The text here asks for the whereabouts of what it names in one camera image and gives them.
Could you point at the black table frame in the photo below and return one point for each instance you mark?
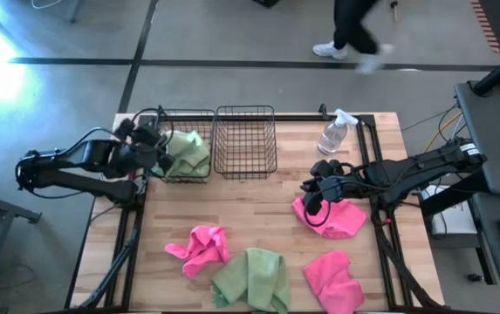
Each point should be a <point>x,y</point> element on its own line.
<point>297,118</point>

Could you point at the clear spray bottle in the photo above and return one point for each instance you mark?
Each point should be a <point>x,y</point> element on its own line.
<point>331,137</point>

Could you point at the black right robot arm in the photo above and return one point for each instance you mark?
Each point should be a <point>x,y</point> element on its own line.
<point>406,174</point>

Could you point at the grey desk shelf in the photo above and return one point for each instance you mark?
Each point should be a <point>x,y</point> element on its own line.
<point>494,244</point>

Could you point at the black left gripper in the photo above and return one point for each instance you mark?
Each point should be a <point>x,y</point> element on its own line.
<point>138,154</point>

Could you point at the green microfiber towel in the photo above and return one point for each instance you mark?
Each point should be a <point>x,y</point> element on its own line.
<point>186,152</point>
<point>254,279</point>

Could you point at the white shoe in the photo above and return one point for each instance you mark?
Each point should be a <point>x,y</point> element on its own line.
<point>374,59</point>
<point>329,50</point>

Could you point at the white box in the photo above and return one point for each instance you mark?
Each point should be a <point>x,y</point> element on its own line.
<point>448,218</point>

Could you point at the pink microfiber towel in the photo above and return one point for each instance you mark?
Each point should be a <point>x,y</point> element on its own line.
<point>332,283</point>
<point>341,220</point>
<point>206,248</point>

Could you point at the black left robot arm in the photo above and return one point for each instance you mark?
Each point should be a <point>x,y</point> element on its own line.
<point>92,185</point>

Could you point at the grey desk top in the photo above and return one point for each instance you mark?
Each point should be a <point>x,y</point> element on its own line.
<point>494,139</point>

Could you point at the walking person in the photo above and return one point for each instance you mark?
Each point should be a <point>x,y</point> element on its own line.
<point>354,26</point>

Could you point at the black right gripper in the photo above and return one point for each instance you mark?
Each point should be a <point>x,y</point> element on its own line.
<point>330,187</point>

